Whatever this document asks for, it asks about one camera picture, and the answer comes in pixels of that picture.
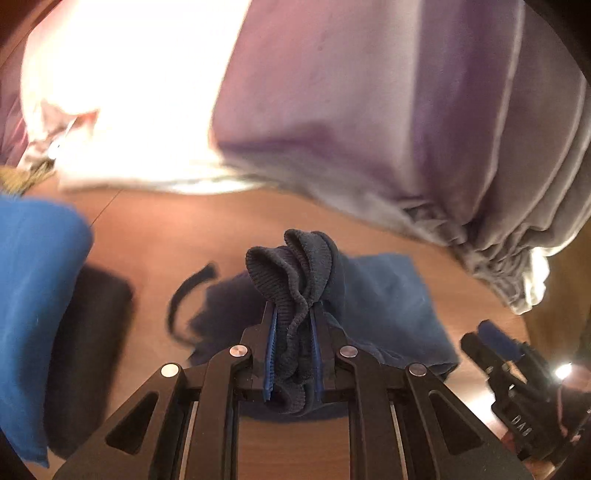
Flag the folded blue cloth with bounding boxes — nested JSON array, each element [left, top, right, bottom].
[[0, 193, 96, 470]]

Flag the folded black cloth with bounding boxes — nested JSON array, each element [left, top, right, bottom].
[[43, 264, 136, 459]]

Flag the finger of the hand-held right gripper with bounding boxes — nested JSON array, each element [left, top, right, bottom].
[[477, 320, 527, 366], [460, 331, 502, 377]]

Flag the white curtain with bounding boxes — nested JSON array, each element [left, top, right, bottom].
[[505, 247, 551, 316]]

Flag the yellow plaid fringed scarf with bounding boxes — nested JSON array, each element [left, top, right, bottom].
[[0, 157, 57, 196]]

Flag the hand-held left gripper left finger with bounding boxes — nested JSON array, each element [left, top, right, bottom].
[[52, 302, 279, 480]]

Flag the grey curtain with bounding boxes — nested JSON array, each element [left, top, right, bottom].
[[402, 0, 591, 287]]

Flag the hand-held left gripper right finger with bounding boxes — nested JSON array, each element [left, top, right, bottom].
[[310, 304, 533, 480]]

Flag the navy blue pants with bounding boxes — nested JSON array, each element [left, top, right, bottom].
[[167, 228, 462, 417]]

